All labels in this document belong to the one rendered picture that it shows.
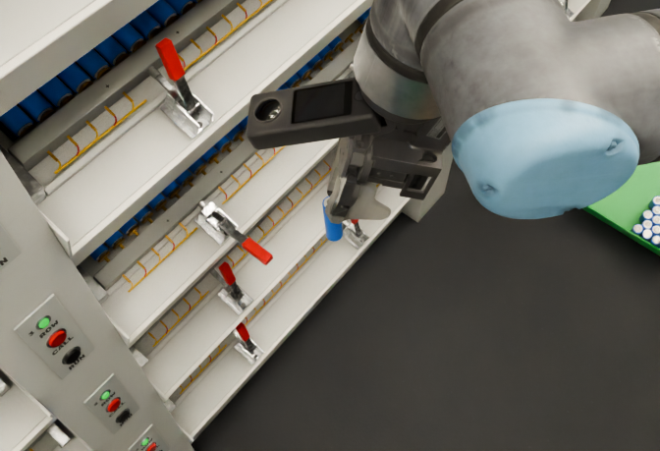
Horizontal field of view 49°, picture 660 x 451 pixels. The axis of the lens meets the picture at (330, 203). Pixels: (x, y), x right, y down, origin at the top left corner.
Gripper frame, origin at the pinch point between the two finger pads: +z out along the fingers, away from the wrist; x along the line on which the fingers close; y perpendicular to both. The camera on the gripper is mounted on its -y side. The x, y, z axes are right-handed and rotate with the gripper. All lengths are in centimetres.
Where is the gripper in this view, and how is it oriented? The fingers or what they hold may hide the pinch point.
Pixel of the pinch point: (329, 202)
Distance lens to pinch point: 73.9
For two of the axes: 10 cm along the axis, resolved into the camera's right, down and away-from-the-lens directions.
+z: -2.0, 5.1, 8.4
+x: 0.7, -8.4, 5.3
